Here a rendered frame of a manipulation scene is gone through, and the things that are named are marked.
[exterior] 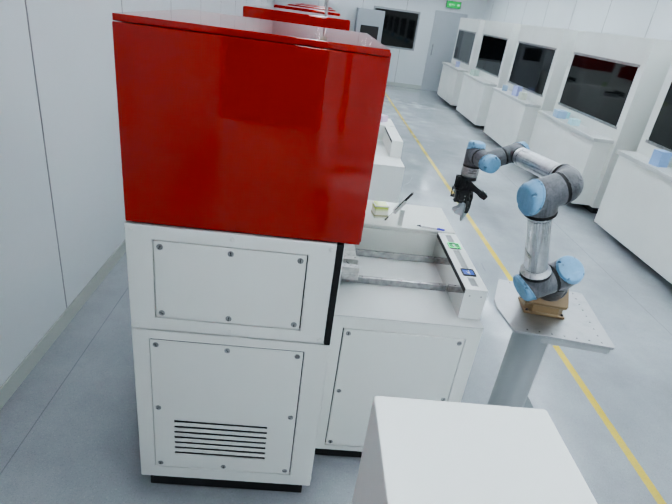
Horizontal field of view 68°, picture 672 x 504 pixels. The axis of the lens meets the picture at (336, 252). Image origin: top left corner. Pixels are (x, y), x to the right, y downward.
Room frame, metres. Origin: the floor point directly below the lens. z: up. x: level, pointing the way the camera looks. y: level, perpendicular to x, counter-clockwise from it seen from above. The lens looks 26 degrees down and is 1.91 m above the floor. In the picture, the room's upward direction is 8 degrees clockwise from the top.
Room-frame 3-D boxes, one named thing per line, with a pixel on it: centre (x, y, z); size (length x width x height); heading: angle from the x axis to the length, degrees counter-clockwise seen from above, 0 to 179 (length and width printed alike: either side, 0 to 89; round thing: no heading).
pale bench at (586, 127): (6.85, -3.24, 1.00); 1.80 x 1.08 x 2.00; 5
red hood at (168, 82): (1.84, 0.33, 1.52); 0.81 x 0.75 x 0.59; 5
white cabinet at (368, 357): (2.16, -0.29, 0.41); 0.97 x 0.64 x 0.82; 5
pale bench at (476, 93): (11.23, -2.88, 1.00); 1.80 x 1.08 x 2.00; 5
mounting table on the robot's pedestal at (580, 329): (1.94, -0.96, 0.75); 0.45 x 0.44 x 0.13; 86
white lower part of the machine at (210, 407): (1.84, 0.36, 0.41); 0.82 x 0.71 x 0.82; 5
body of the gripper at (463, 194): (2.16, -0.53, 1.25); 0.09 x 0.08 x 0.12; 95
